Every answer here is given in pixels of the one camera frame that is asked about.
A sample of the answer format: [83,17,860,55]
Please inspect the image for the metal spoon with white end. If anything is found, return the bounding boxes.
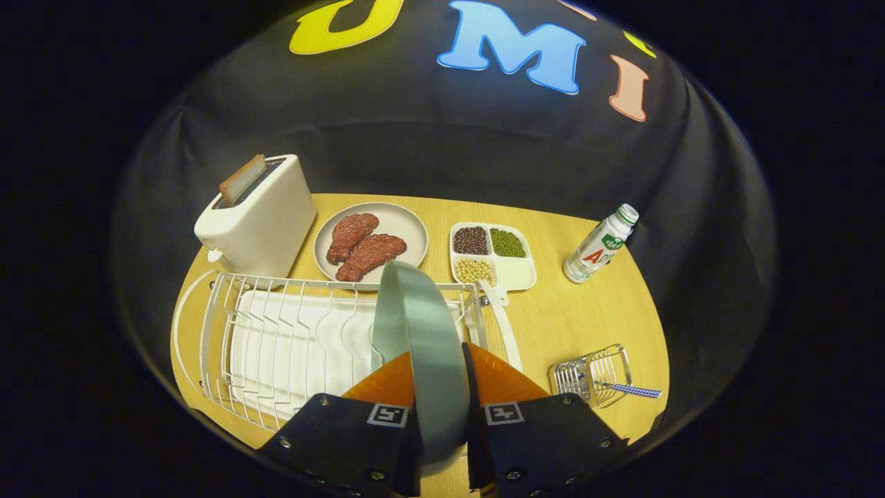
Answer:
[595,380,663,400]

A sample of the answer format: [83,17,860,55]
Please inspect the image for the pile of yellow soybeans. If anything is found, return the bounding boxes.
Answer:
[455,259,496,284]

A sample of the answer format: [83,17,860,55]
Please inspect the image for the pile of green beans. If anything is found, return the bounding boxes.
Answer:
[490,228,526,259]

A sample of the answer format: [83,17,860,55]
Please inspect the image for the white wire dish rack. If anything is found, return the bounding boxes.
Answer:
[170,270,523,433]

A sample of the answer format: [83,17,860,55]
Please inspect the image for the white divided tray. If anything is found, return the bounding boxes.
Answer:
[449,222,538,306]

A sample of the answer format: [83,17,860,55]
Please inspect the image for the white drip tray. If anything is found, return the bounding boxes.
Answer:
[230,289,465,421]

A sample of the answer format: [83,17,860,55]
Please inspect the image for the pale green plate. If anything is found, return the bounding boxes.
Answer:
[371,260,472,478]

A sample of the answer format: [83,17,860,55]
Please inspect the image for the metal wire basket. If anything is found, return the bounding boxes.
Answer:
[549,344,633,409]

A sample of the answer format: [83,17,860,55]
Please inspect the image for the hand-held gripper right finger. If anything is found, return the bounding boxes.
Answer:
[462,342,630,498]

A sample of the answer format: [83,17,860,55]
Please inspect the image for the white drink bottle green label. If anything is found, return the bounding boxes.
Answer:
[563,203,640,284]

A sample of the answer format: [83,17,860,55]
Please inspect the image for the pile of dark red beans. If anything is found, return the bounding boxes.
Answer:
[454,226,490,255]

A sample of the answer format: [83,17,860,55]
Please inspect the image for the white toaster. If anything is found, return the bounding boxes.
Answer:
[194,154,318,280]

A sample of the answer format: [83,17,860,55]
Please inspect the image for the beige round plate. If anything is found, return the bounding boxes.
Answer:
[313,202,429,286]

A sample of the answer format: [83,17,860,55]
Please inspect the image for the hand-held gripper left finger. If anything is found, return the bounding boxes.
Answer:
[257,349,422,498]

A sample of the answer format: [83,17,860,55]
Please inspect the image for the brown steak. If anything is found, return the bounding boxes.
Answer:
[336,234,408,282]
[326,213,380,265]

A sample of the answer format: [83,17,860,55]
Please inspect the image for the toast slice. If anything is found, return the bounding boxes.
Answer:
[219,154,268,206]

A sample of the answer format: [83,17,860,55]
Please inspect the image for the black backdrop cloth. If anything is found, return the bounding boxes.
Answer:
[111,0,779,443]

